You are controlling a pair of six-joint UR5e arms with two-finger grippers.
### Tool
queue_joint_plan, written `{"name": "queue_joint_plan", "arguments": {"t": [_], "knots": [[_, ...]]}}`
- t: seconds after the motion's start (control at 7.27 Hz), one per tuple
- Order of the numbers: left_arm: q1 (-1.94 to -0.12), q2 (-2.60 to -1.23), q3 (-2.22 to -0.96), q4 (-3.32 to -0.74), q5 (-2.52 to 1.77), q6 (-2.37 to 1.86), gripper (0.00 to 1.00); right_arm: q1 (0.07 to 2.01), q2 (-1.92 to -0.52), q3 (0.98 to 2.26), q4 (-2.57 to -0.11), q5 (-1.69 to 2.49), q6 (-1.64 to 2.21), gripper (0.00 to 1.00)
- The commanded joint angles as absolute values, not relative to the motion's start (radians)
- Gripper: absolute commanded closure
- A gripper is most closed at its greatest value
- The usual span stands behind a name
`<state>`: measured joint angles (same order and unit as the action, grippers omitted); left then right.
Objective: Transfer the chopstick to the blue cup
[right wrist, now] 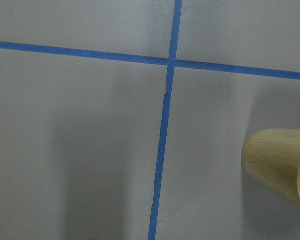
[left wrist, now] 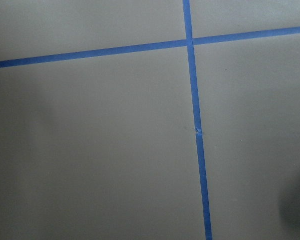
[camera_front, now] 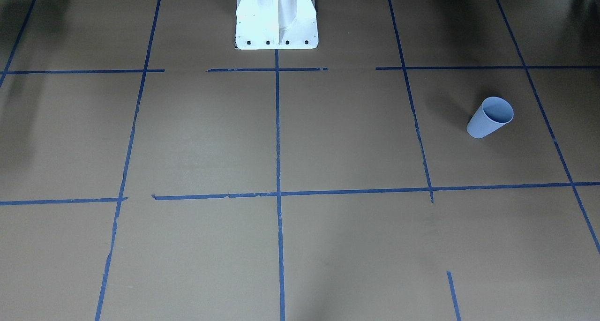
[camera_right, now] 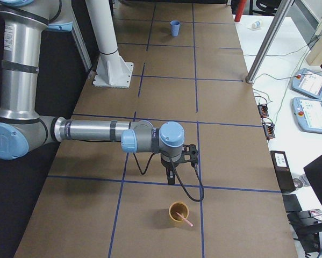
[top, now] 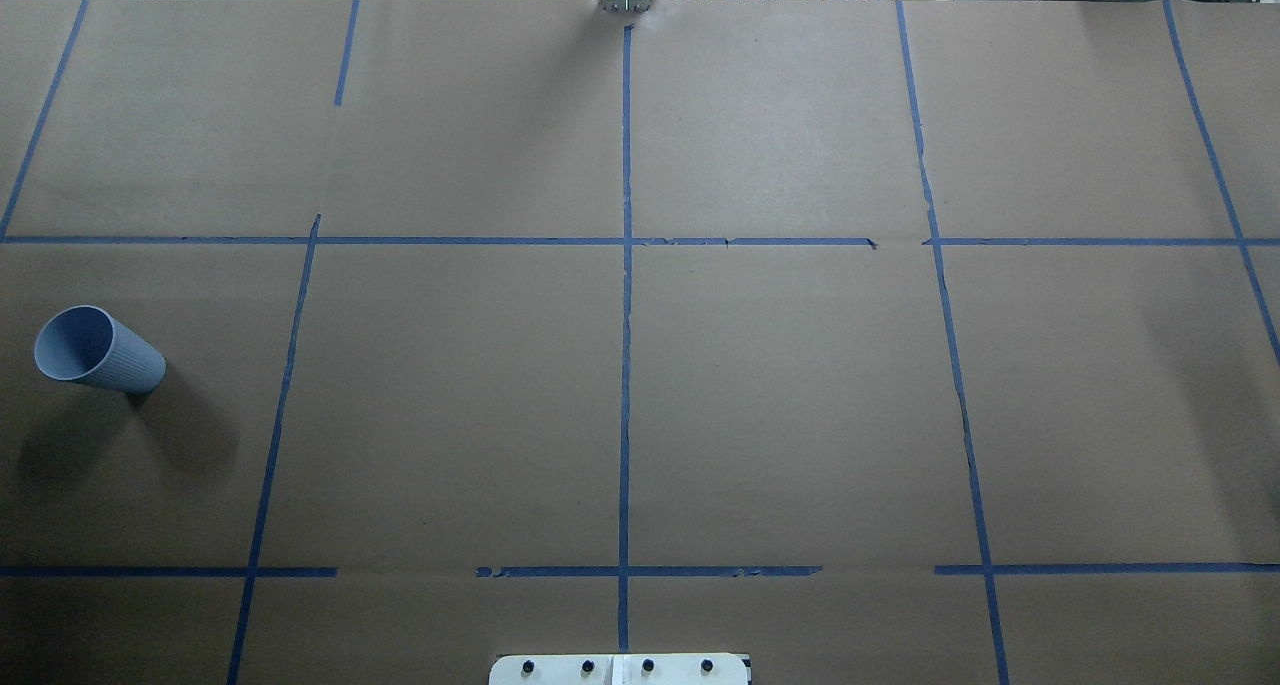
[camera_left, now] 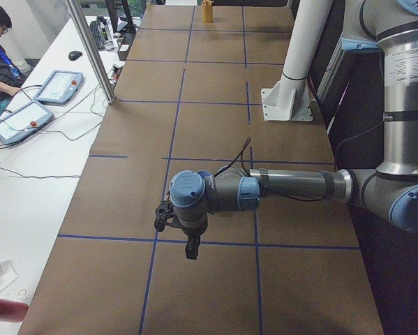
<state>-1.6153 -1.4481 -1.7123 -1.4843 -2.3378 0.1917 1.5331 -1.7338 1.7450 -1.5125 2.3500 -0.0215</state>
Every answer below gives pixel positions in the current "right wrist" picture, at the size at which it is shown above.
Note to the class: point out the brown paper table cover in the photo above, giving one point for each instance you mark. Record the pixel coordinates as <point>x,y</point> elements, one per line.
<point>125,119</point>

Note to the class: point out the wooden yellow cup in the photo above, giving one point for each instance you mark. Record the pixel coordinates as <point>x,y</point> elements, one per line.
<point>271,157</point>

